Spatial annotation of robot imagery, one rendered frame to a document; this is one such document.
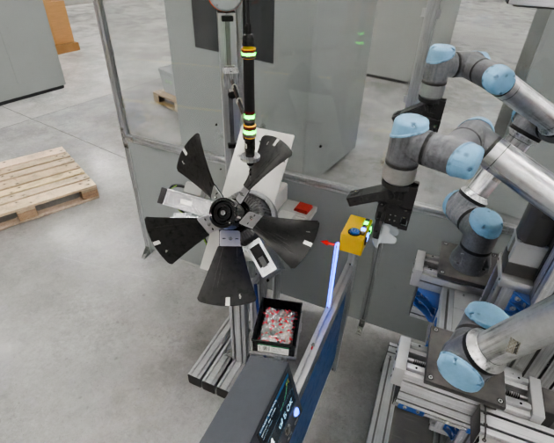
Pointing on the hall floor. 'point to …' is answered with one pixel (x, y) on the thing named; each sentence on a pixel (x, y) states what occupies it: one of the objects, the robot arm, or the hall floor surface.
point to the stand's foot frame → (217, 363)
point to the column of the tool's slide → (222, 83)
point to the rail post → (343, 325)
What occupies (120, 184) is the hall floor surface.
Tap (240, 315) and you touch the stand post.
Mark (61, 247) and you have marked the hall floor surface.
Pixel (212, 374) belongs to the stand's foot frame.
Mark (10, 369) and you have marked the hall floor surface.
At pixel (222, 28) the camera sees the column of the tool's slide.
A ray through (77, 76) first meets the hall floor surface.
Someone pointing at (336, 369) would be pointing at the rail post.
